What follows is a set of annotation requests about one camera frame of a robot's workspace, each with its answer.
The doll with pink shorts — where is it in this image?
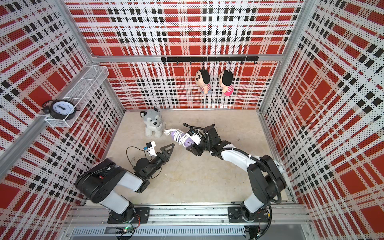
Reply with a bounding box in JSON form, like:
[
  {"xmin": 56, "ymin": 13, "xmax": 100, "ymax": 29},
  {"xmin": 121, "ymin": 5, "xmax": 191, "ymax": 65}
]
[{"xmin": 219, "ymin": 70, "xmax": 234, "ymax": 97}]

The grey husky plush toy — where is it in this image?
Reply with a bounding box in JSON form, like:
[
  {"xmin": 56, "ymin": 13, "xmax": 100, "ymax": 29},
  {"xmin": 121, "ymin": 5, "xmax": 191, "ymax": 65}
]
[{"xmin": 140, "ymin": 107, "xmax": 166, "ymax": 138}]

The white wire basket shelf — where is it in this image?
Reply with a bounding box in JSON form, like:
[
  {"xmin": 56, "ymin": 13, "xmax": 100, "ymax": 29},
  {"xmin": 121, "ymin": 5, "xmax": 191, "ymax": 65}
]
[{"xmin": 45, "ymin": 65, "xmax": 109, "ymax": 128}]

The black hook rail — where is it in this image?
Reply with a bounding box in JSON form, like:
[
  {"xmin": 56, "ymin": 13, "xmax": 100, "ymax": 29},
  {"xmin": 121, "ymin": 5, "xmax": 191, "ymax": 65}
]
[{"xmin": 161, "ymin": 56, "xmax": 259, "ymax": 64}]

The purple power strip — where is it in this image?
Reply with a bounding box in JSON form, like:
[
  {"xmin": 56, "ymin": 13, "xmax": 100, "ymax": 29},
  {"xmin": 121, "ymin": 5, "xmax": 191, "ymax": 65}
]
[{"xmin": 171, "ymin": 130, "xmax": 194, "ymax": 148}]

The doll with blue shorts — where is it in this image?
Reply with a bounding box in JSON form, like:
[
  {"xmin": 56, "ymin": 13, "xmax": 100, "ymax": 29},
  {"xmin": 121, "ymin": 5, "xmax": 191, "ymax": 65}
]
[{"xmin": 194, "ymin": 70, "xmax": 212, "ymax": 95}]

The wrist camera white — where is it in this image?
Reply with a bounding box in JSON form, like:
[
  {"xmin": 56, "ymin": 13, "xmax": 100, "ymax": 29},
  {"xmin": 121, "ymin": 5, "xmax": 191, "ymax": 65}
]
[
  {"xmin": 144, "ymin": 141, "xmax": 157, "ymax": 157},
  {"xmin": 191, "ymin": 132, "xmax": 202, "ymax": 146}
]

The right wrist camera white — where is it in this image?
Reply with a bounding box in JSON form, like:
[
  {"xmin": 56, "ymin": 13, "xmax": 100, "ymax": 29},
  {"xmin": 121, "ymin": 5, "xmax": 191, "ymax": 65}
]
[{"xmin": 191, "ymin": 132, "xmax": 202, "ymax": 146}]

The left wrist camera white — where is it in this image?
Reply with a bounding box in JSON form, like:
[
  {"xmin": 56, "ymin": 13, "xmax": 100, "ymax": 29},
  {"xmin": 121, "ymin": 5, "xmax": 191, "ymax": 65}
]
[{"xmin": 144, "ymin": 141, "xmax": 157, "ymax": 157}]

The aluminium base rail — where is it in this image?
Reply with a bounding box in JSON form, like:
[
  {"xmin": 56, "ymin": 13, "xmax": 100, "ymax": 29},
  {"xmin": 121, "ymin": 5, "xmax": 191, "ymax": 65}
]
[{"xmin": 60, "ymin": 202, "xmax": 316, "ymax": 240}]

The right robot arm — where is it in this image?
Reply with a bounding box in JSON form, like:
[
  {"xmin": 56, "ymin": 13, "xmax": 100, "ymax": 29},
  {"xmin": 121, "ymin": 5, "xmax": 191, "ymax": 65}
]
[{"xmin": 183, "ymin": 123, "xmax": 287, "ymax": 222}]

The white power cord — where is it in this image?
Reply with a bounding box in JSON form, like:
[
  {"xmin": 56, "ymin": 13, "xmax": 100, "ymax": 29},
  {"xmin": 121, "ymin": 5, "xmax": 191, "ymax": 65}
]
[{"xmin": 163, "ymin": 128, "xmax": 193, "ymax": 147}]

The black alarm clock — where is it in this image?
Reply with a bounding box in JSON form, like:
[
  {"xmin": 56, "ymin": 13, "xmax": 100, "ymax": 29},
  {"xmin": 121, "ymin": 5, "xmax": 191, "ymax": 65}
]
[{"xmin": 42, "ymin": 100, "xmax": 78, "ymax": 121}]

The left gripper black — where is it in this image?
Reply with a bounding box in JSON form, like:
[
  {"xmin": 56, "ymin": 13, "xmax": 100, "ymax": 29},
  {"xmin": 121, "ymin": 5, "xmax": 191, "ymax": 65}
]
[{"xmin": 146, "ymin": 144, "xmax": 175, "ymax": 179}]

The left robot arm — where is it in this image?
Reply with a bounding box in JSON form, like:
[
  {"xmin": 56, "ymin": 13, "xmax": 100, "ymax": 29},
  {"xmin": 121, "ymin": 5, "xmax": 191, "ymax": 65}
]
[{"xmin": 75, "ymin": 144, "xmax": 175, "ymax": 224}]

